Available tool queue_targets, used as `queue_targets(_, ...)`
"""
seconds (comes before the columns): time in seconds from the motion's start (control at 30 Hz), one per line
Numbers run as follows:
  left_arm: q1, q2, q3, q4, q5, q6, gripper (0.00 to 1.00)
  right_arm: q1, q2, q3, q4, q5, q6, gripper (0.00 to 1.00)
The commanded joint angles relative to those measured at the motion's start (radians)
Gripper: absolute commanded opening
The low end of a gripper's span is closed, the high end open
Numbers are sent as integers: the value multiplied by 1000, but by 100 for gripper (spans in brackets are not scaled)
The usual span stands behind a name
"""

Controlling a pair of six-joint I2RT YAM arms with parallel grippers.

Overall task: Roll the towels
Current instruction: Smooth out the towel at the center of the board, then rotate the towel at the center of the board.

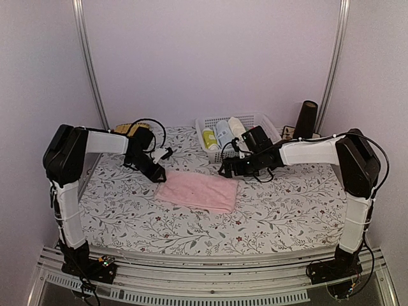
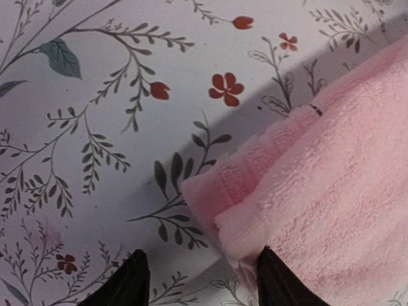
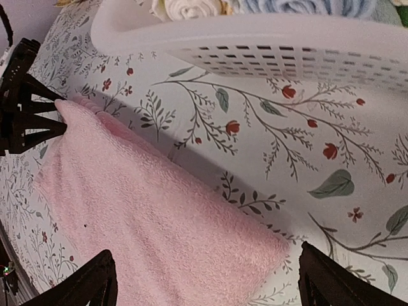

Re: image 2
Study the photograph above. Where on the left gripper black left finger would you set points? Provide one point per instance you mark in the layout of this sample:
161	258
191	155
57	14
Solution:
129	285

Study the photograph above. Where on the pink towel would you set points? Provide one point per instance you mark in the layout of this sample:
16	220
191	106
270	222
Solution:
325	189

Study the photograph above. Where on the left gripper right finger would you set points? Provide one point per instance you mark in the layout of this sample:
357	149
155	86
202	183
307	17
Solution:
279	286

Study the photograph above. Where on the floral tablecloth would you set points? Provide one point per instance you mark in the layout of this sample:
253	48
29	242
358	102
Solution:
108	106

